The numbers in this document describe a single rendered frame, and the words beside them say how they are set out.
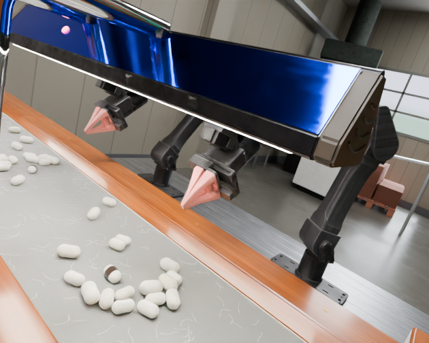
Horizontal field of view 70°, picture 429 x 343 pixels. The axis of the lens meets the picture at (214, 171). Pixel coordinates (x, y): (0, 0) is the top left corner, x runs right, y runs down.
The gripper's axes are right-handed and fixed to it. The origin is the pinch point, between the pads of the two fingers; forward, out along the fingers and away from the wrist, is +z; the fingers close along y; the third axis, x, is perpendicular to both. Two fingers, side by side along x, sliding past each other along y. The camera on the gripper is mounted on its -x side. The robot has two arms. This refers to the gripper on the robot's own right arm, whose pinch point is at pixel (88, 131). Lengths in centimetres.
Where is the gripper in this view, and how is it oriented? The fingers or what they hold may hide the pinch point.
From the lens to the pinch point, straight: 92.2
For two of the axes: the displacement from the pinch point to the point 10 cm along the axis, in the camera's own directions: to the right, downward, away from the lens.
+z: -6.5, 6.2, -4.4
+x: 1.8, 6.9, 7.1
